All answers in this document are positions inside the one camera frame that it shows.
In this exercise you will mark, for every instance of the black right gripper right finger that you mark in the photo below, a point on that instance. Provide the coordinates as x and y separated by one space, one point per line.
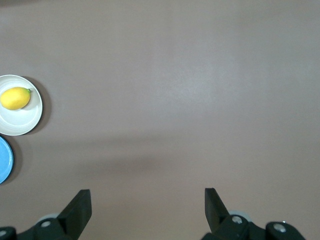
216 215

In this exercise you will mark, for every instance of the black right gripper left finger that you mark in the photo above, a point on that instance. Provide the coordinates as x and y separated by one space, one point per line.
72 217

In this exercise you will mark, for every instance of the yellow lemon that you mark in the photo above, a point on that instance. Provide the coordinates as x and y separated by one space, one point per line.
15 98

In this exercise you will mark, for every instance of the blue plate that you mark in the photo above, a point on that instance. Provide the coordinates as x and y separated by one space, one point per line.
5 160

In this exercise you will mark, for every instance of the pale pink plate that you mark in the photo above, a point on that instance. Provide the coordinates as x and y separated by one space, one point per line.
22 122

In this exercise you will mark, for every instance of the brown table cover sheet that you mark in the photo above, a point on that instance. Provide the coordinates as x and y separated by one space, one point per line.
175 75

